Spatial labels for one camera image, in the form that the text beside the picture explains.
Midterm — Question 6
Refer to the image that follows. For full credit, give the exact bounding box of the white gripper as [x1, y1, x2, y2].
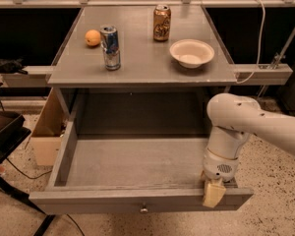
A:
[203, 149, 239, 208]

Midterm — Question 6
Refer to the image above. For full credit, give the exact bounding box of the grey top drawer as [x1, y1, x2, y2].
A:
[29, 91, 255, 215]

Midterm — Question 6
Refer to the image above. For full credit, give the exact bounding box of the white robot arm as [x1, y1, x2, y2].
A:
[202, 93, 295, 207]

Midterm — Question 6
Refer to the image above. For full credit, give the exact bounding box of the grey drawer cabinet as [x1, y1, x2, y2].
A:
[46, 5, 238, 140]

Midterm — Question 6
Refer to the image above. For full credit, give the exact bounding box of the white paper bowl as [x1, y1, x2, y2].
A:
[169, 39, 215, 69]

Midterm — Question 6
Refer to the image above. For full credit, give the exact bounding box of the black tripod stand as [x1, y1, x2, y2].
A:
[33, 215, 55, 236]

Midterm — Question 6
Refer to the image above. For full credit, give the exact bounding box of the cardboard box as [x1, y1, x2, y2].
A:
[30, 88, 66, 166]

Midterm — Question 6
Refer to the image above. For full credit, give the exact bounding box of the gold soda can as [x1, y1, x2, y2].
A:
[153, 5, 171, 41]

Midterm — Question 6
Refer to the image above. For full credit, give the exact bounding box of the blue silver energy drink can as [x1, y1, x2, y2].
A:
[100, 25, 121, 71]

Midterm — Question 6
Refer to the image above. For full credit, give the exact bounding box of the orange fruit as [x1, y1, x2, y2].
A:
[85, 29, 100, 47]

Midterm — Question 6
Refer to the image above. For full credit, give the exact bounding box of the black tray stand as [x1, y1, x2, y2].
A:
[0, 111, 41, 211]

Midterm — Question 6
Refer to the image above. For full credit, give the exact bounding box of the white cable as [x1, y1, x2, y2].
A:
[235, 0, 266, 85]

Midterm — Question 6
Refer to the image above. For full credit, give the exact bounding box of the metal railing frame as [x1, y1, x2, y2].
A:
[0, 0, 292, 86]

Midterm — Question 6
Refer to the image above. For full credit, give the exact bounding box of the black cable on floor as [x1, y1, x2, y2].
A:
[3, 157, 87, 236]

